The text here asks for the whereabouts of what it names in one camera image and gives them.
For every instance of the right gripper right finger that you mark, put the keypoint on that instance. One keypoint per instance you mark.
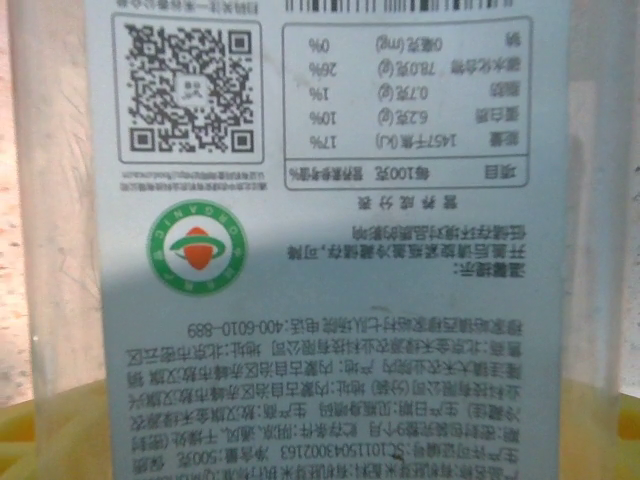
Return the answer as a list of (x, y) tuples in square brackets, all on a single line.
[(631, 420)]

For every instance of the square white label bottle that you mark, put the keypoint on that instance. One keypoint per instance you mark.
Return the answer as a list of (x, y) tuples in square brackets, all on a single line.
[(320, 250)]

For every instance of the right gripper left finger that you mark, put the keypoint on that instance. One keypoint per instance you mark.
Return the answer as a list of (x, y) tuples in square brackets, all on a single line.
[(15, 445)]

